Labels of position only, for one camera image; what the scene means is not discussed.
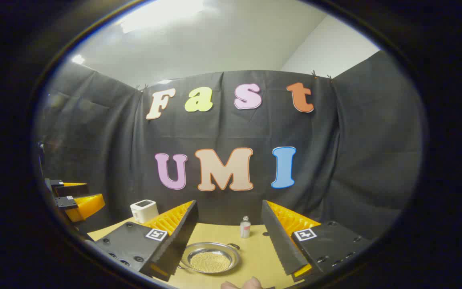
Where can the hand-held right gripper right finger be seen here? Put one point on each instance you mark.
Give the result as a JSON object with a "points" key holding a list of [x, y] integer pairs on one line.
{"points": [[279, 245]]}

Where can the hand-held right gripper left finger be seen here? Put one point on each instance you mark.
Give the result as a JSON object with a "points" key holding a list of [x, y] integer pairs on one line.
{"points": [[179, 241]]}

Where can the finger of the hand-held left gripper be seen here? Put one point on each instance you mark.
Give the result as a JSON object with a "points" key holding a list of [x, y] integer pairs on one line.
{"points": [[72, 190], [86, 205]]}

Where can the clear bottle with pink label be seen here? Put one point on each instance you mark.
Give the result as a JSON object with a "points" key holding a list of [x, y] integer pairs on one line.
{"points": [[245, 228]]}

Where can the pile of yellow soybeans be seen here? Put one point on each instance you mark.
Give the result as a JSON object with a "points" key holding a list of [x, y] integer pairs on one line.
{"points": [[211, 263]]}

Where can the white toaster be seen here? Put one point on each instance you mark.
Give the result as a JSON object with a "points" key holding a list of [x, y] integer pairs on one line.
{"points": [[144, 212]]}

